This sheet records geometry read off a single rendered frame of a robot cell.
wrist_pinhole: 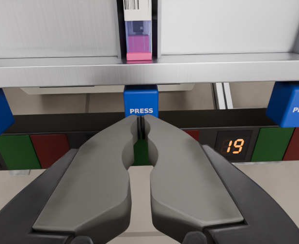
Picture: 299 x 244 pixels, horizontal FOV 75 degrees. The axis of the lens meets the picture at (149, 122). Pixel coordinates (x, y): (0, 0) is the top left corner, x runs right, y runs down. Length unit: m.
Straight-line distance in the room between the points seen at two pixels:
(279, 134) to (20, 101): 1.01
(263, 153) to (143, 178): 0.66
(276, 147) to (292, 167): 0.82
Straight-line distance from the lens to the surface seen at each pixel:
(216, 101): 0.60
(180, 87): 0.83
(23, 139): 0.19
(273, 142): 0.20
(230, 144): 0.19
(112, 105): 0.91
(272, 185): 0.97
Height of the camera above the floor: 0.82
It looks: 72 degrees down
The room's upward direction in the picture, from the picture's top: 2 degrees clockwise
